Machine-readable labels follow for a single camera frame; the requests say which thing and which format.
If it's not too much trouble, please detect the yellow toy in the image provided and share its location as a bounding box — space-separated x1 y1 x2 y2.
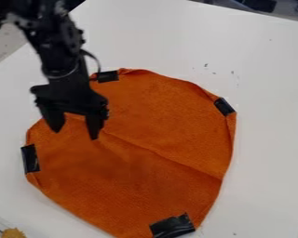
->
0 227 29 238

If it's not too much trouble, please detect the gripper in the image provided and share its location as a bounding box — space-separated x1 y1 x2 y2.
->
29 57 111 141

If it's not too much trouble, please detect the orange cloth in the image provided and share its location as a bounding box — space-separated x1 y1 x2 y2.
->
20 67 239 238

